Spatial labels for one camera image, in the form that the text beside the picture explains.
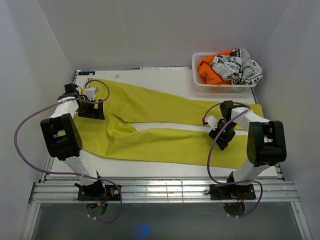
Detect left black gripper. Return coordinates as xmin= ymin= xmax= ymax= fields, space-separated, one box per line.
xmin=77 ymin=97 xmax=105 ymax=120

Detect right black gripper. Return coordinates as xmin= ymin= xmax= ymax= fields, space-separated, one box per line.
xmin=208 ymin=120 xmax=238 ymax=151

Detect yellow-green trousers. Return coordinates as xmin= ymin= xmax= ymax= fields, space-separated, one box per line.
xmin=74 ymin=80 xmax=247 ymax=169

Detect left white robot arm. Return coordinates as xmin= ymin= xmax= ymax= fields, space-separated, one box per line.
xmin=40 ymin=83 xmax=106 ymax=200

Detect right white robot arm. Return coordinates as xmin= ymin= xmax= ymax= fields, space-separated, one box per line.
xmin=202 ymin=100 xmax=287 ymax=199

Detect blue label sticker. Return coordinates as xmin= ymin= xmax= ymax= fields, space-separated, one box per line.
xmin=77 ymin=71 xmax=96 ymax=76

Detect white plastic basket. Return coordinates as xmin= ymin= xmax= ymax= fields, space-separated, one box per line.
xmin=191 ymin=52 xmax=257 ymax=93

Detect orange garment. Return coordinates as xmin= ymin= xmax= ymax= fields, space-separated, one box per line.
xmin=197 ymin=50 xmax=232 ymax=86

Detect newspaper print garment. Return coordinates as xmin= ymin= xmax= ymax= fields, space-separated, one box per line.
xmin=209 ymin=48 xmax=263 ymax=85

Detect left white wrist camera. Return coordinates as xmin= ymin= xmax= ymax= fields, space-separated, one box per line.
xmin=83 ymin=86 xmax=99 ymax=102

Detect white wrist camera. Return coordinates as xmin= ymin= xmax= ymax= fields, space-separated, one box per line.
xmin=83 ymin=86 xmax=99 ymax=102
xmin=202 ymin=116 xmax=219 ymax=131

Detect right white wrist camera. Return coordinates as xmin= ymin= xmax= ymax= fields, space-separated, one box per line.
xmin=202 ymin=116 xmax=219 ymax=131

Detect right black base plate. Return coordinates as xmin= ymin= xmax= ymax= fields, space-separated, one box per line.
xmin=209 ymin=184 xmax=256 ymax=201

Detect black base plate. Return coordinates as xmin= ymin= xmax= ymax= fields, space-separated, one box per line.
xmin=209 ymin=184 xmax=256 ymax=201
xmin=76 ymin=184 xmax=120 ymax=202

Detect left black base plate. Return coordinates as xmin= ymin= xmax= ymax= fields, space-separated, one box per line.
xmin=76 ymin=184 xmax=120 ymax=202

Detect aluminium rail frame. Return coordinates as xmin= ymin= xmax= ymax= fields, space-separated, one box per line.
xmin=21 ymin=68 xmax=312 ymax=240

